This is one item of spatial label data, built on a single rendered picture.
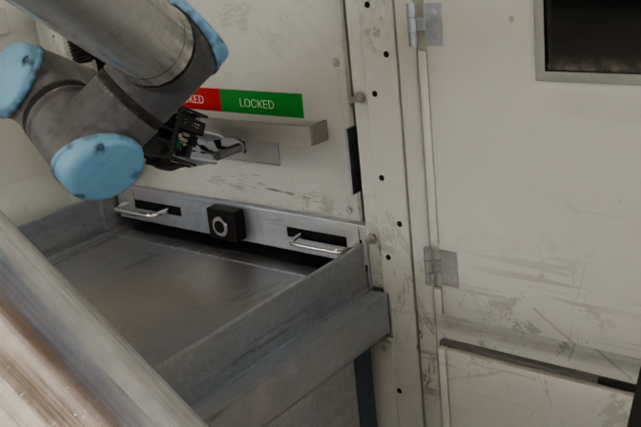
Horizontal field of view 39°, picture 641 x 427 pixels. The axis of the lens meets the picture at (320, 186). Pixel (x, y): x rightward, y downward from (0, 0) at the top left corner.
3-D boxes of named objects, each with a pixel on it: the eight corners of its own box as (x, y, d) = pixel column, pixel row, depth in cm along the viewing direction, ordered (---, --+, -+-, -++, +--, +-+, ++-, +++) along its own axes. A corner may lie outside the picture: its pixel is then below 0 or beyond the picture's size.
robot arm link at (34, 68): (-3, 132, 101) (-35, 86, 106) (84, 159, 111) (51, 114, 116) (41, 64, 99) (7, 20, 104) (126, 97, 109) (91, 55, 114)
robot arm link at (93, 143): (126, 111, 93) (75, 50, 100) (48, 191, 94) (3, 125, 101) (176, 149, 101) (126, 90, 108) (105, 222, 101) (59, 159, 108)
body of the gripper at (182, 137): (198, 170, 123) (134, 148, 113) (155, 163, 128) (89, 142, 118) (212, 115, 123) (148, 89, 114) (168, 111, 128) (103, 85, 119)
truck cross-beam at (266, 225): (376, 267, 126) (372, 227, 124) (120, 216, 159) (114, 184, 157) (396, 254, 129) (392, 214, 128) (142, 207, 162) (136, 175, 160)
